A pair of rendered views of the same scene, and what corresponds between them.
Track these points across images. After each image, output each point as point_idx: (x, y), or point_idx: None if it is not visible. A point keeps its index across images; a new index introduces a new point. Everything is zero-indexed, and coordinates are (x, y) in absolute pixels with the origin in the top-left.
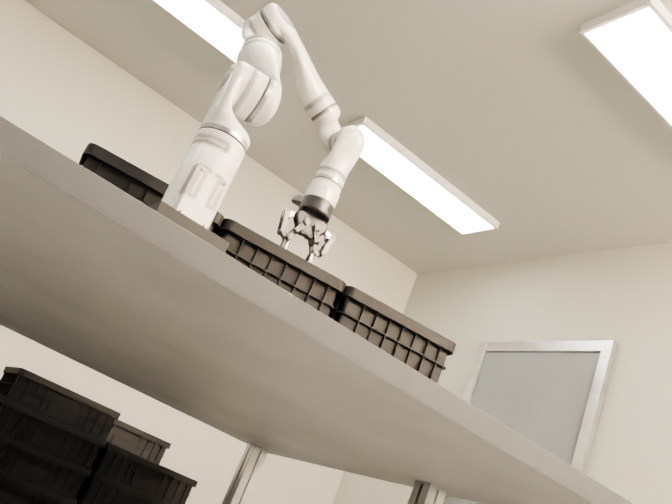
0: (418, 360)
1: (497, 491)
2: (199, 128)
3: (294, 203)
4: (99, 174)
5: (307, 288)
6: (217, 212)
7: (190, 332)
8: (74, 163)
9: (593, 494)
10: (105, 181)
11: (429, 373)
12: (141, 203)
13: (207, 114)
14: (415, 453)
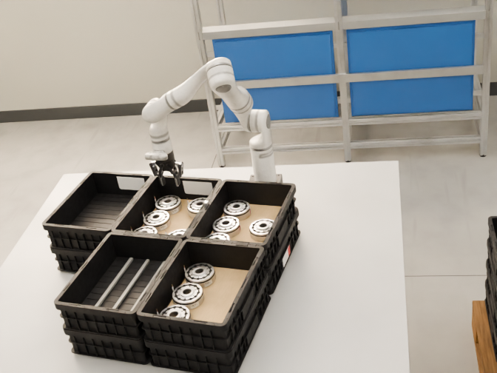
0: (109, 188)
1: None
2: (271, 145)
3: (163, 160)
4: (285, 195)
5: (173, 187)
6: (228, 179)
7: None
8: (327, 163)
9: None
10: (318, 163)
11: (103, 190)
12: (307, 164)
13: (271, 138)
14: None
